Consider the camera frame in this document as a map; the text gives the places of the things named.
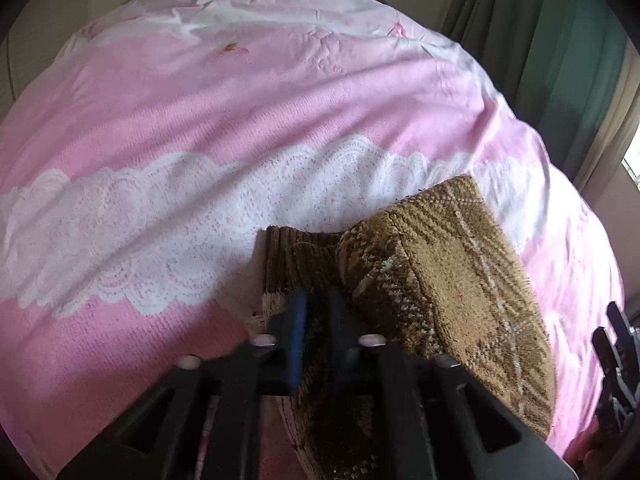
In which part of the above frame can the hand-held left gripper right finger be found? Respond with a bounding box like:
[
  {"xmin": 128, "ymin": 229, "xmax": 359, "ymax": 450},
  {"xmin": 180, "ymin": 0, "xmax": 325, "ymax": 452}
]
[{"xmin": 325, "ymin": 287, "xmax": 576, "ymax": 480}]

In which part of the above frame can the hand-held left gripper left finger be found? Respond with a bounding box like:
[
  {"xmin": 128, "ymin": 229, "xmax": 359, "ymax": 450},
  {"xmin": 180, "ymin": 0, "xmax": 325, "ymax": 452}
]
[{"xmin": 57, "ymin": 287, "xmax": 310, "ymax": 480}]

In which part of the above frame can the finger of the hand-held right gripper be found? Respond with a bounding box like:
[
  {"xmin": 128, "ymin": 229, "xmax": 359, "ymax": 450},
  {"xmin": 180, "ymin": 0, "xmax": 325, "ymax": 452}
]
[
  {"xmin": 592, "ymin": 327, "xmax": 640, "ymax": 441},
  {"xmin": 606, "ymin": 302, "xmax": 640, "ymax": 376}
]

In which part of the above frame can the brown beige plaid knit sweater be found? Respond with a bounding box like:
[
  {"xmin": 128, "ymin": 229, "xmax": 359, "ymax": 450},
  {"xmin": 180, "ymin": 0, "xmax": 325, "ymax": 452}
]
[{"xmin": 245, "ymin": 175, "xmax": 557, "ymax": 480}]

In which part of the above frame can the window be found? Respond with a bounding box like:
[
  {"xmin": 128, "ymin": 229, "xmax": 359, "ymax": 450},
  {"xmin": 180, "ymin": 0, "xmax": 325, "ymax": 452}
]
[{"xmin": 621, "ymin": 137, "xmax": 640, "ymax": 183}]

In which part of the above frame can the pink white floral duvet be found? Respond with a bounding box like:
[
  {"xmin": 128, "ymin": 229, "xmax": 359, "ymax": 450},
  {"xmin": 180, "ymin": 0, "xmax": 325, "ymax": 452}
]
[{"xmin": 0, "ymin": 0, "xmax": 626, "ymax": 480}]

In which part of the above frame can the green curtain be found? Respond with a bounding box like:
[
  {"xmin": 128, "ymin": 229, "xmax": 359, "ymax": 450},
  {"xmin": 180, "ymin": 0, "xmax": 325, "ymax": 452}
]
[{"xmin": 440, "ymin": 0, "xmax": 640, "ymax": 186}]

